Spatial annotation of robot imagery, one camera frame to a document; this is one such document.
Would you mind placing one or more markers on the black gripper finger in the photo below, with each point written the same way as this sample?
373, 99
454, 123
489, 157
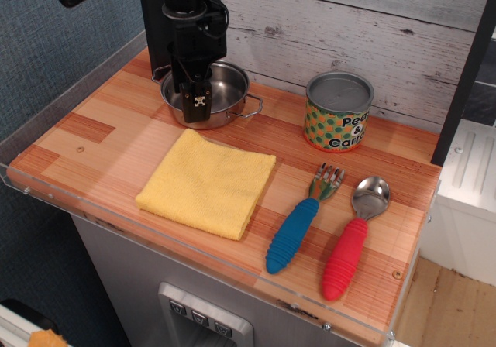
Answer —
179, 76
196, 99

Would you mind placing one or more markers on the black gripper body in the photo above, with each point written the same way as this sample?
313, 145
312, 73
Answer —
199, 42

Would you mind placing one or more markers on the small stainless steel pot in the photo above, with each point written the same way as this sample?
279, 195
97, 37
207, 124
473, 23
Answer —
230, 97

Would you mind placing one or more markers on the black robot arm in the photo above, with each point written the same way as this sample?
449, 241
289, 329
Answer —
185, 9

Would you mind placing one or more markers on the yellow folded towel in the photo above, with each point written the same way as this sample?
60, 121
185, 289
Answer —
207, 186

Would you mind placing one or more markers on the peas and carrots toy can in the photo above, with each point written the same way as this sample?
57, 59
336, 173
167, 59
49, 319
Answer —
336, 111

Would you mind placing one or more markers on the clear acrylic table guard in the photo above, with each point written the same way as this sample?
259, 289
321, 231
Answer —
91, 151

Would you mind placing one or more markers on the grey dispenser panel with buttons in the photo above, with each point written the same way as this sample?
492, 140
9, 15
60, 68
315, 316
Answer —
192, 321

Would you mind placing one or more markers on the orange plush object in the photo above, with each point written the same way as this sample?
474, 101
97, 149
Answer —
46, 338

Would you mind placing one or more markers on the white cabinet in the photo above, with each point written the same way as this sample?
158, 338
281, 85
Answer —
459, 233

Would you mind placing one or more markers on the black vertical post left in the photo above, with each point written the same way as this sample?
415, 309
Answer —
158, 36

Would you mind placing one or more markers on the black vertical post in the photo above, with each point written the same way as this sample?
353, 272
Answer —
466, 82
158, 36

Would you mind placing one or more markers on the fork with blue handle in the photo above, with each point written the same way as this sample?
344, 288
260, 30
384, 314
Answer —
288, 238

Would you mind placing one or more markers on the spoon with red handle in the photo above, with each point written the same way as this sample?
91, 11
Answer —
370, 199

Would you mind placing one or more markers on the black vertical post right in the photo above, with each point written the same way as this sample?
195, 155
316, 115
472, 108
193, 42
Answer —
466, 82

